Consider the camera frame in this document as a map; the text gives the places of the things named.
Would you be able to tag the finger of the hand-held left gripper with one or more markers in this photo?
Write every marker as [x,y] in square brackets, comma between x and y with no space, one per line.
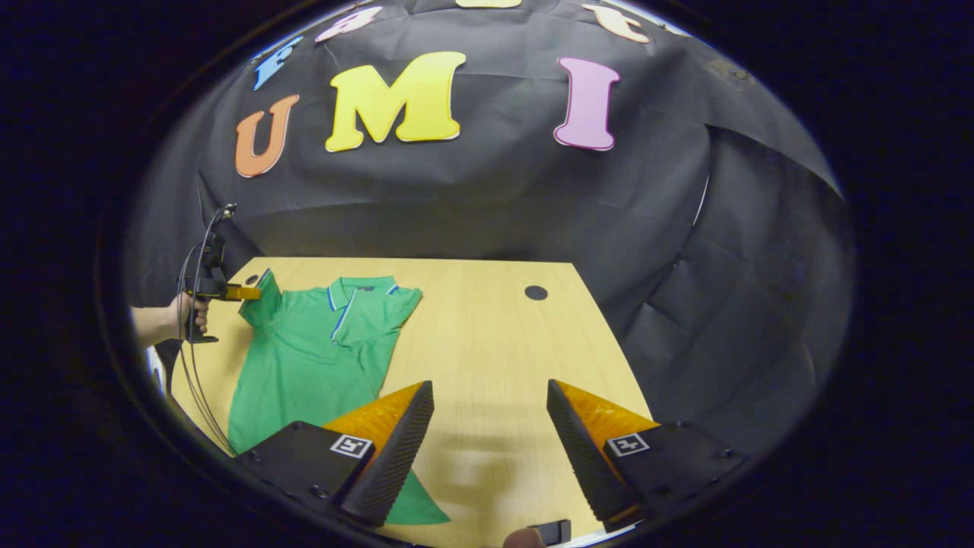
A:
[242,292]

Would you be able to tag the green T-shirt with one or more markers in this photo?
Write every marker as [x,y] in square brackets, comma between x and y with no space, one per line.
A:
[304,358]

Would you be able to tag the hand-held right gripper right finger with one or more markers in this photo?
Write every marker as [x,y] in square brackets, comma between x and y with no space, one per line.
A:
[582,457]

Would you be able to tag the black backdrop cloth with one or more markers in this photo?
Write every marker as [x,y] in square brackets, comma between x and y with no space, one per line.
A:
[533,205]

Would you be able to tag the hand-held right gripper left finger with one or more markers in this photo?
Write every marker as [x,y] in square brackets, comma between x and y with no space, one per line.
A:
[392,457]

